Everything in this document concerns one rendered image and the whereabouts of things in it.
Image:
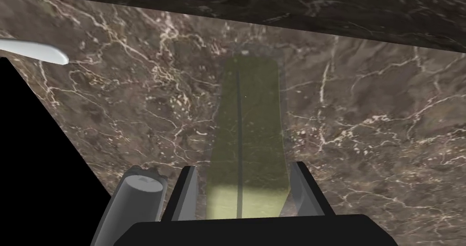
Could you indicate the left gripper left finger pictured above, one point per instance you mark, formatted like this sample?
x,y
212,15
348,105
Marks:
x,y
182,198

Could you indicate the olive green oblong object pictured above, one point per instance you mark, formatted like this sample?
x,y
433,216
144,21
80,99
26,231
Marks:
x,y
251,137

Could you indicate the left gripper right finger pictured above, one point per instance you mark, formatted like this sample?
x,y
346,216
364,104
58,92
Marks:
x,y
307,198

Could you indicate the white utensil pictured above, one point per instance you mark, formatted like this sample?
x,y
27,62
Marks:
x,y
34,51

